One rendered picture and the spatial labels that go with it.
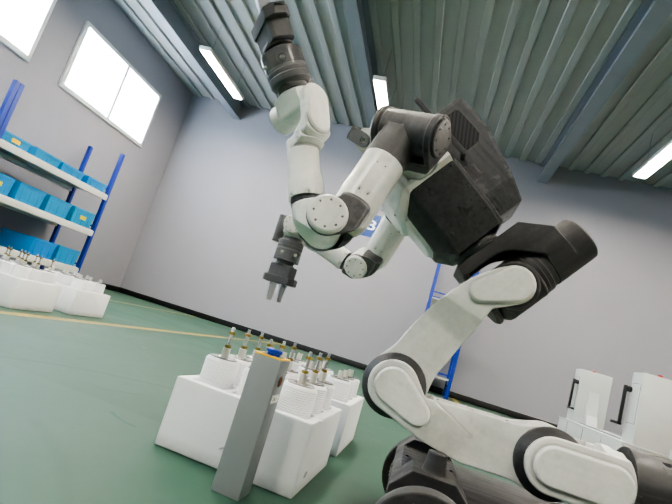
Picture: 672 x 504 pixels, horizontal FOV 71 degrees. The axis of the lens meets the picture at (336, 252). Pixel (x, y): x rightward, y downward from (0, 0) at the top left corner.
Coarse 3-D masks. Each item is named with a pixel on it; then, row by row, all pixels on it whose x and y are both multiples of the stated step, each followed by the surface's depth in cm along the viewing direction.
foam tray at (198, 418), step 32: (192, 384) 123; (192, 416) 121; (224, 416) 120; (288, 416) 117; (320, 416) 128; (192, 448) 119; (288, 448) 115; (320, 448) 132; (256, 480) 115; (288, 480) 113
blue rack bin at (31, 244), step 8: (8, 232) 562; (16, 232) 560; (0, 240) 563; (8, 240) 560; (16, 240) 558; (24, 240) 556; (32, 240) 554; (40, 240) 563; (16, 248) 556; (24, 248) 554; (32, 248) 557; (40, 248) 567; (48, 248) 578; (40, 256) 571; (48, 256) 582
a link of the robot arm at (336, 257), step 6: (318, 252) 157; (324, 252) 156; (330, 252) 155; (336, 252) 155; (342, 252) 155; (348, 252) 155; (354, 252) 155; (360, 252) 152; (330, 258) 156; (336, 258) 155; (342, 258) 154; (336, 264) 155; (342, 264) 155; (342, 270) 153; (348, 276) 152
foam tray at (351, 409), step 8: (336, 400) 169; (352, 400) 182; (360, 400) 193; (344, 408) 166; (352, 408) 173; (360, 408) 199; (344, 416) 166; (352, 416) 179; (344, 424) 165; (352, 424) 185; (336, 432) 165; (344, 432) 168; (352, 432) 192; (336, 440) 164; (344, 440) 174; (336, 448) 164
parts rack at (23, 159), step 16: (16, 80) 485; (16, 96) 489; (0, 112) 479; (0, 128) 481; (0, 144) 485; (16, 160) 569; (32, 160) 525; (48, 176) 619; (64, 176) 572; (112, 176) 655; (96, 192) 629; (16, 208) 586; (32, 208) 540; (64, 224) 591; (96, 224) 644; (16, 256) 536; (32, 256) 557; (80, 256) 635
